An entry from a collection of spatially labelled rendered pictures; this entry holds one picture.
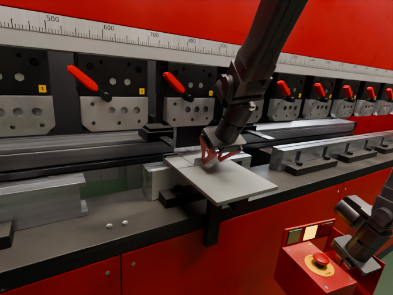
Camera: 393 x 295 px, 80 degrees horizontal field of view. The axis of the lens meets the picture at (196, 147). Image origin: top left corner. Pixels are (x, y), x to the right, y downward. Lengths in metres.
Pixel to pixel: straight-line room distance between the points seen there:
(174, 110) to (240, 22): 0.30
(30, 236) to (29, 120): 0.25
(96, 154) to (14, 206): 0.33
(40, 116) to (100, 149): 0.36
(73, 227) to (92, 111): 0.28
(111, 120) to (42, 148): 0.35
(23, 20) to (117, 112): 0.23
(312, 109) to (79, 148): 0.88
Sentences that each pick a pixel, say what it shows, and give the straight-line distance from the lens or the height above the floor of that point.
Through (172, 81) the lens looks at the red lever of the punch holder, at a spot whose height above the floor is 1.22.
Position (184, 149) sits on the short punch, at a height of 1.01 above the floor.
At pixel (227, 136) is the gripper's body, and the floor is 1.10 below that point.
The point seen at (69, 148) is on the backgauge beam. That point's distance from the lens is 0.88.
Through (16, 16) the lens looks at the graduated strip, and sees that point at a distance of 0.56.
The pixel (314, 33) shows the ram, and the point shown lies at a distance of 0.99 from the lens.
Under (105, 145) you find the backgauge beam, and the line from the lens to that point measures 0.89.
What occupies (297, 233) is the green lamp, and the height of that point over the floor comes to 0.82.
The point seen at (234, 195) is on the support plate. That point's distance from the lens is 0.52.
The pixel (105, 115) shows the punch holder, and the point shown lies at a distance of 0.57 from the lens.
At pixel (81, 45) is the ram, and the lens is 0.56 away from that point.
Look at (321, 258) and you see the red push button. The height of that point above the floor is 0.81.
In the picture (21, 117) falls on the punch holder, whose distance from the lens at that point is 0.57.
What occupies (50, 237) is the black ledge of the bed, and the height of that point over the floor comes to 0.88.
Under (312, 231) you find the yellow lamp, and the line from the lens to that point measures 0.82.
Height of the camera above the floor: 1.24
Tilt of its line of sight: 18 degrees down
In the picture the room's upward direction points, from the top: 5 degrees clockwise
